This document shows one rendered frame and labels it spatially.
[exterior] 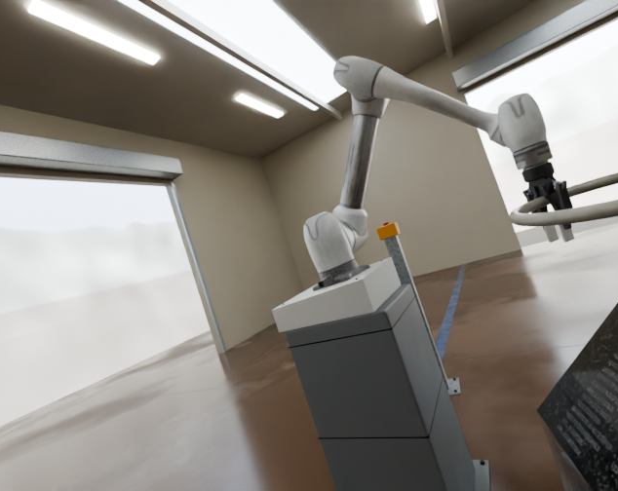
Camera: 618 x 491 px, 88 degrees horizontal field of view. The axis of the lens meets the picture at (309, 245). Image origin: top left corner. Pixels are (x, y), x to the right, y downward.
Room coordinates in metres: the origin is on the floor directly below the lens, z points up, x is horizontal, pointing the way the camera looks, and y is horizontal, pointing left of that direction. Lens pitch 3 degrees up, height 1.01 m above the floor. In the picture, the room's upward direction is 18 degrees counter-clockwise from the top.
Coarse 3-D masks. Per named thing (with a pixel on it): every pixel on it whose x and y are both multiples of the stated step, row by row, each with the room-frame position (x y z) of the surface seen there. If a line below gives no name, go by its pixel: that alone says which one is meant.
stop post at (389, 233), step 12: (384, 228) 1.99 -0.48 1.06; (396, 228) 1.97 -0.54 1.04; (384, 240) 2.02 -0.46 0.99; (396, 240) 1.99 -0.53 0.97; (396, 252) 2.00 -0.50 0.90; (396, 264) 2.01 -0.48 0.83; (408, 276) 1.99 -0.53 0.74; (420, 312) 2.00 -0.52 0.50; (432, 336) 2.04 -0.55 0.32; (444, 372) 2.05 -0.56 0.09; (456, 384) 2.02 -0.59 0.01
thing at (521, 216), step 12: (600, 180) 0.90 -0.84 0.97; (612, 180) 0.89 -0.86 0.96; (576, 192) 0.93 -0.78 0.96; (528, 204) 0.91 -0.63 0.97; (540, 204) 0.92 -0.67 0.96; (600, 204) 0.59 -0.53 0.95; (612, 204) 0.57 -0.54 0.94; (516, 216) 0.78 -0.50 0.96; (528, 216) 0.72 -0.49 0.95; (540, 216) 0.69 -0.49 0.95; (552, 216) 0.66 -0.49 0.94; (564, 216) 0.64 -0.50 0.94; (576, 216) 0.62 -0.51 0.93; (588, 216) 0.60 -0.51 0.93; (600, 216) 0.59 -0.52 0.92; (612, 216) 0.58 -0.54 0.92
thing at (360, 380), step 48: (288, 336) 1.18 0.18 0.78; (336, 336) 1.08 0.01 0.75; (384, 336) 1.01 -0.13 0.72; (336, 384) 1.11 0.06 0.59; (384, 384) 1.03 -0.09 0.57; (432, 384) 1.18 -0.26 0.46; (336, 432) 1.14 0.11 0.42; (384, 432) 1.06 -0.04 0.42; (432, 432) 1.03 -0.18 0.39; (336, 480) 1.17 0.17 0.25; (384, 480) 1.08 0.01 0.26; (432, 480) 1.01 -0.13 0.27; (480, 480) 1.27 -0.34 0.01
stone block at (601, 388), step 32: (608, 320) 0.56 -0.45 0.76; (608, 352) 0.53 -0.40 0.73; (576, 384) 0.56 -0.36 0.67; (608, 384) 0.49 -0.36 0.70; (544, 416) 0.60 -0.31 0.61; (576, 416) 0.53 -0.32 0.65; (608, 416) 0.47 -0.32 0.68; (576, 448) 0.49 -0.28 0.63; (608, 448) 0.44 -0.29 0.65; (576, 480) 0.51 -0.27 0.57; (608, 480) 0.42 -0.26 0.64
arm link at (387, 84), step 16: (384, 80) 1.03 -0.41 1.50; (400, 80) 1.02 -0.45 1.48; (384, 96) 1.07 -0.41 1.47; (400, 96) 1.04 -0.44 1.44; (416, 96) 1.02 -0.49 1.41; (432, 96) 1.02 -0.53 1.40; (448, 96) 1.04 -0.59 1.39; (448, 112) 1.06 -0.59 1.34; (464, 112) 1.06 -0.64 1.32; (480, 112) 1.06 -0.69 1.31; (480, 128) 1.09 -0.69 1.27; (496, 128) 1.04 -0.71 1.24
